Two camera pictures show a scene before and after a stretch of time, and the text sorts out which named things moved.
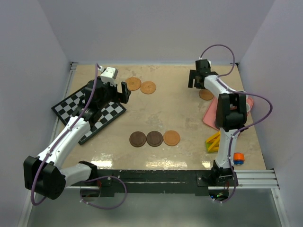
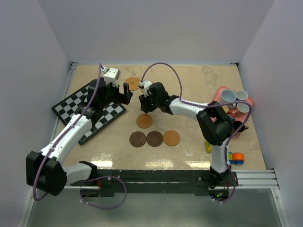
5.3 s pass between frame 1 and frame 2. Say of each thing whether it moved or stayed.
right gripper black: moved
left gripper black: stayed
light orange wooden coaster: stayed
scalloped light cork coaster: stayed
